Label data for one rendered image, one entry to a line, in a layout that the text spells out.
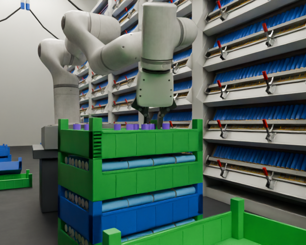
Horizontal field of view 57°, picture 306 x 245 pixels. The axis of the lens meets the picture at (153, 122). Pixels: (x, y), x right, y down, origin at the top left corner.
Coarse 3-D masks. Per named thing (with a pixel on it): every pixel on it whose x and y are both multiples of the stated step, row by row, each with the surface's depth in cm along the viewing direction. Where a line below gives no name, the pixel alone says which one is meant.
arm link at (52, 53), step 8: (48, 40) 132; (56, 40) 134; (64, 40) 137; (40, 48) 131; (48, 48) 130; (56, 48) 132; (64, 48) 134; (40, 56) 133; (48, 56) 130; (56, 56) 132; (64, 56) 135; (48, 64) 133; (56, 64) 132; (64, 64) 139; (56, 72) 133; (64, 72) 133; (56, 80) 134; (64, 80) 134; (72, 80) 135
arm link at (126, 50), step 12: (192, 24) 73; (120, 36) 82; (132, 36) 81; (192, 36) 73; (108, 48) 86; (120, 48) 80; (132, 48) 81; (180, 48) 78; (108, 60) 88; (120, 60) 84; (132, 60) 83
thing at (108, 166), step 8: (72, 160) 64; (80, 160) 61; (88, 160) 60; (104, 160) 60; (112, 160) 61; (120, 160) 61; (128, 160) 60; (136, 160) 61; (144, 160) 62; (152, 160) 63; (160, 160) 64; (168, 160) 65; (176, 160) 67; (184, 160) 68; (192, 160) 70; (80, 168) 61; (88, 168) 58; (104, 168) 56; (112, 168) 57; (120, 168) 58; (128, 168) 59
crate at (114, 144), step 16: (64, 128) 68; (96, 128) 54; (112, 128) 78; (176, 128) 79; (192, 128) 72; (64, 144) 66; (80, 144) 58; (96, 144) 54; (112, 144) 56; (128, 144) 58; (144, 144) 60; (160, 144) 63; (176, 144) 66; (192, 144) 69
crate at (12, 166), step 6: (0, 162) 178; (6, 162) 179; (12, 162) 181; (18, 162) 182; (0, 168) 177; (6, 168) 178; (12, 168) 180; (18, 168) 181; (0, 174) 187; (6, 174) 190; (12, 174) 193
